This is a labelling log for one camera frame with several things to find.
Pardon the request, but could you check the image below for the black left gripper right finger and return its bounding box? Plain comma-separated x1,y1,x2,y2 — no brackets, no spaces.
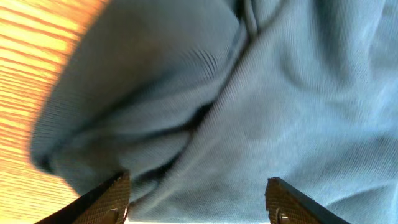
265,177,349,224

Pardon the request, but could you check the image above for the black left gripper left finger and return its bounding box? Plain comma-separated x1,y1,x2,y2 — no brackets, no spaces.
36,172,130,224

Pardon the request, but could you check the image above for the dark blue polo shirt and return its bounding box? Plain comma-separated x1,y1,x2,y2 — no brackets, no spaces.
30,0,397,223

